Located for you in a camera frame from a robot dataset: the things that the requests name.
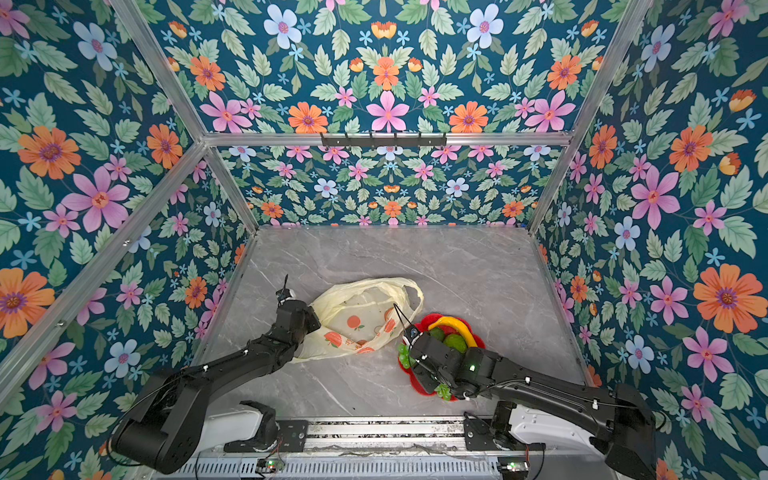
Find green fake lime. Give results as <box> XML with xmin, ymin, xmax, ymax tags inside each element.
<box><xmin>443</xmin><ymin>333</ymin><xmax>469</xmax><ymax>354</ymax></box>

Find green fake avocado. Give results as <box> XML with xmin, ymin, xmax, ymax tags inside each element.
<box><xmin>429</xmin><ymin>328</ymin><xmax>446</xmax><ymax>342</ymax></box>

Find red flower-shaped plastic plate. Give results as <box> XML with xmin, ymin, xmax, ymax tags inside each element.
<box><xmin>398</xmin><ymin>313</ymin><xmax>486</xmax><ymax>402</ymax></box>

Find yellow fake banana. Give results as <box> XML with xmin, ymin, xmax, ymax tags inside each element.
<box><xmin>428</xmin><ymin>316</ymin><xmax>478</xmax><ymax>348</ymax></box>

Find green fake grapes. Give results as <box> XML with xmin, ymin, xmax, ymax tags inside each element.
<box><xmin>398</xmin><ymin>344</ymin><xmax>456</xmax><ymax>402</ymax></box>

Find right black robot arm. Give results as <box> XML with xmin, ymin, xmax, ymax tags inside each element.
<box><xmin>403</xmin><ymin>327</ymin><xmax>656</xmax><ymax>479</ymax></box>

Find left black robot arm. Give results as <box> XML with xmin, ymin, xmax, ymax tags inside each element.
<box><xmin>110</xmin><ymin>299</ymin><xmax>320</xmax><ymax>474</ymax></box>

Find white vent grille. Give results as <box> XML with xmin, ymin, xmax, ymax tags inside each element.
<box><xmin>167</xmin><ymin>457</ymin><xmax>502</xmax><ymax>479</ymax></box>

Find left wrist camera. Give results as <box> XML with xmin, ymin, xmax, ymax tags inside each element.
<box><xmin>275</xmin><ymin>287</ymin><xmax>294</xmax><ymax>305</ymax></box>

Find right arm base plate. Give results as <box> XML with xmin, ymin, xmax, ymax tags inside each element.
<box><xmin>463</xmin><ymin>413</ymin><xmax>546</xmax><ymax>453</ymax></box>

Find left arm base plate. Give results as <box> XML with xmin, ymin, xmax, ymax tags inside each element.
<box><xmin>223</xmin><ymin>419</ymin><xmax>309</xmax><ymax>453</ymax></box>

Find aluminium front rail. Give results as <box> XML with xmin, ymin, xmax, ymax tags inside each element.
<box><xmin>137</xmin><ymin>416</ymin><xmax>631</xmax><ymax>457</ymax></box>

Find black hook rail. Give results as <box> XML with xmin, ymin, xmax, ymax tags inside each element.
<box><xmin>320</xmin><ymin>133</ymin><xmax>448</xmax><ymax>148</ymax></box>

